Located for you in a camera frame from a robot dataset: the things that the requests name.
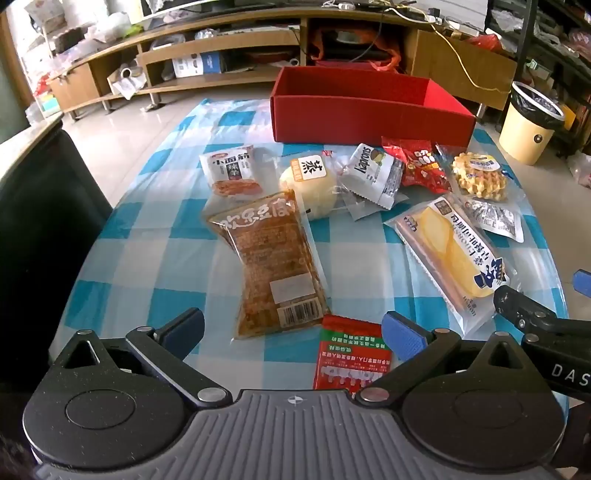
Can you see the steamed cake packet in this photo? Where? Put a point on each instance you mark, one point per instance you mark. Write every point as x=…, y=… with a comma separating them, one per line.
x=309, y=189

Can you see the red green sachet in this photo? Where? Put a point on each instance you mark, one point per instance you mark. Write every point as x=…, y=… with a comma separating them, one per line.
x=351, y=355

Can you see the black chair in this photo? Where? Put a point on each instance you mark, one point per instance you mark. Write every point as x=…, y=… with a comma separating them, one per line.
x=46, y=254

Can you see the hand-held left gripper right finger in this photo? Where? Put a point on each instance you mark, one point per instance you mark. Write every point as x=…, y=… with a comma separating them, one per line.
x=404, y=334

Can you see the printed cardboard box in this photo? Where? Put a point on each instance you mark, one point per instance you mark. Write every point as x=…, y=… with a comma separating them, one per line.
x=44, y=11

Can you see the white power strip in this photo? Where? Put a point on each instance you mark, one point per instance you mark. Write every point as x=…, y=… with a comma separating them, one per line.
x=344, y=5

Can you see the white chestnut packet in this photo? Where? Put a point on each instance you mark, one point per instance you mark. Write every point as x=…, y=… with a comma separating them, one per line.
x=369, y=175

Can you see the red gummy candy packet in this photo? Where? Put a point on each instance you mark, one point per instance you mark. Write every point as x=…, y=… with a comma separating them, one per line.
x=422, y=173

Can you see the white plastic bag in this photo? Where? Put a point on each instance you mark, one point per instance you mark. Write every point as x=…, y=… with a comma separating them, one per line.
x=124, y=83

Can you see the yellow bread packet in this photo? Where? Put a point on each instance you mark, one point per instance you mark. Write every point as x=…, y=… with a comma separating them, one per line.
x=452, y=254

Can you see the blue white checkered tablecloth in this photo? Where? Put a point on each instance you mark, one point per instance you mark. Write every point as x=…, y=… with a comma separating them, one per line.
x=138, y=230

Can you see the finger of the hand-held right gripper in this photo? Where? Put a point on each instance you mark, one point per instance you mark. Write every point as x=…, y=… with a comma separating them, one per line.
x=512, y=304
x=584, y=282

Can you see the cream trash bin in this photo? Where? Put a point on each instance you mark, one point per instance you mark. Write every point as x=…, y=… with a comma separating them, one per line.
x=521, y=134

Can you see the white spicy strip packet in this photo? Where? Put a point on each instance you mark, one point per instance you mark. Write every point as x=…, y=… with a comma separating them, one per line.
x=231, y=170

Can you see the brown dried tofu packet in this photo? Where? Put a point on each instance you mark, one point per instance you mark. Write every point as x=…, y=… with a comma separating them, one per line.
x=272, y=258

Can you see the red plastic bag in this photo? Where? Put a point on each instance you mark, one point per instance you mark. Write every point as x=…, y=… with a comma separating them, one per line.
x=485, y=44

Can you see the blue white carton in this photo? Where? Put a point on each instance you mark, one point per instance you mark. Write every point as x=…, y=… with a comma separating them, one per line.
x=194, y=64

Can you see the sausage packet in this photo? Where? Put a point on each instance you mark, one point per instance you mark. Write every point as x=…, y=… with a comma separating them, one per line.
x=496, y=217

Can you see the orange plastic bag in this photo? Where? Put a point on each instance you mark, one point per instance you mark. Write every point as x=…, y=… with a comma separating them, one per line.
x=391, y=60

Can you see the black metal shelf rack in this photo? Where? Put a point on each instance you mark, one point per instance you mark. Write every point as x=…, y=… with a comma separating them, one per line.
x=554, y=41

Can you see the waffle packet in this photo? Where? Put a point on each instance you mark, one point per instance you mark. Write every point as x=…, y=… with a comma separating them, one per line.
x=478, y=177

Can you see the red cardboard box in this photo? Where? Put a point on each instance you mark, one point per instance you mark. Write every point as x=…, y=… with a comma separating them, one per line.
x=369, y=120

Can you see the wooden TV stand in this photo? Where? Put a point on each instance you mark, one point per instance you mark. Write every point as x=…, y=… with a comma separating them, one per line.
x=434, y=60

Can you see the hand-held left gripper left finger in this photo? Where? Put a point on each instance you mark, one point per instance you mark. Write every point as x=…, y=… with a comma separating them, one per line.
x=184, y=330

